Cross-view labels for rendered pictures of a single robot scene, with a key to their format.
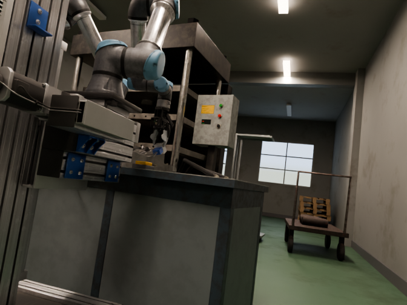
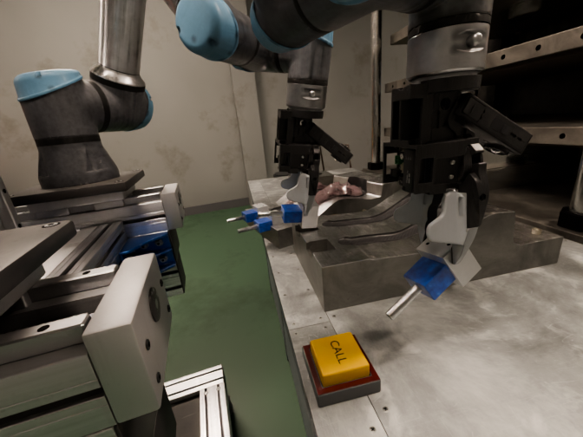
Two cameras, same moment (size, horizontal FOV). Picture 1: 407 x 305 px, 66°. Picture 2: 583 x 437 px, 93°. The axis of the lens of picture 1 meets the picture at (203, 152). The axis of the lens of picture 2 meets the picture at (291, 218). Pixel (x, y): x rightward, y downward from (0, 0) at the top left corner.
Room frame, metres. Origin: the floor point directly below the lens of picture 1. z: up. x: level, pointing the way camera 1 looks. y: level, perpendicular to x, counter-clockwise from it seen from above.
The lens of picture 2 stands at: (1.38, 0.08, 1.12)
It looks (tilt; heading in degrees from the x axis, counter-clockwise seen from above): 19 degrees down; 56
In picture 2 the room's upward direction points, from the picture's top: 6 degrees counter-clockwise
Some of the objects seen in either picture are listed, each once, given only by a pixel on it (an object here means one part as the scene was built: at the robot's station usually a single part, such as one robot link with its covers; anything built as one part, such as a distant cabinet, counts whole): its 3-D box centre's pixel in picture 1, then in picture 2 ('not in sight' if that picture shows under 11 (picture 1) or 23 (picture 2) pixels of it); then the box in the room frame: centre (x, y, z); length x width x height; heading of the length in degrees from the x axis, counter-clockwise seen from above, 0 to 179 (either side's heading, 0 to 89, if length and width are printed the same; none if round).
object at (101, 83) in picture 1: (105, 88); not in sight; (1.20, 0.41, 1.09); 0.15 x 0.15 x 0.10
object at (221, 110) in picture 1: (208, 188); not in sight; (2.48, -0.07, 0.74); 0.30 x 0.22 x 1.47; 66
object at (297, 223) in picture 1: (313, 212); not in sight; (4.71, -1.74, 0.55); 1.39 x 0.81 x 1.10; 164
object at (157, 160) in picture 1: (135, 158); (410, 230); (1.92, 0.41, 0.87); 0.50 x 0.26 x 0.14; 156
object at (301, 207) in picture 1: (313, 212); not in sight; (8.25, -3.03, 0.39); 1.12 x 0.76 x 0.79; 163
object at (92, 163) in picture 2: not in sight; (75, 159); (1.35, 0.89, 1.09); 0.15 x 0.15 x 0.10
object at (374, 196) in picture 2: not in sight; (325, 201); (1.99, 0.77, 0.86); 0.50 x 0.26 x 0.11; 173
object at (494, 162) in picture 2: not in sight; (498, 160); (2.88, 0.58, 0.87); 0.50 x 0.27 x 0.17; 156
